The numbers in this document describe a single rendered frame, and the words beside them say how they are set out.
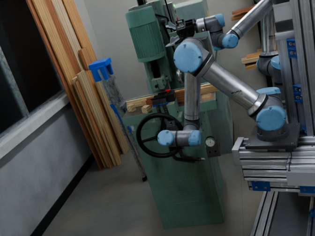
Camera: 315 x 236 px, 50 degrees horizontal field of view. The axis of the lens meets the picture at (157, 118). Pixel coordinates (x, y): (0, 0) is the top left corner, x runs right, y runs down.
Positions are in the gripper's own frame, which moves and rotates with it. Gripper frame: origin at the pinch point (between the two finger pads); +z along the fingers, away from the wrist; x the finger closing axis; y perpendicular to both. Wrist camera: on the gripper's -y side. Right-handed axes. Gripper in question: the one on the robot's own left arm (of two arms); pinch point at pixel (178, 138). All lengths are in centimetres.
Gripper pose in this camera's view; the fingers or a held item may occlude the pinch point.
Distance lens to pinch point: 189.3
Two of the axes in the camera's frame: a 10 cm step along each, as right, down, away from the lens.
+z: 2.6, 1.2, 9.6
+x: 9.5, -1.9, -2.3
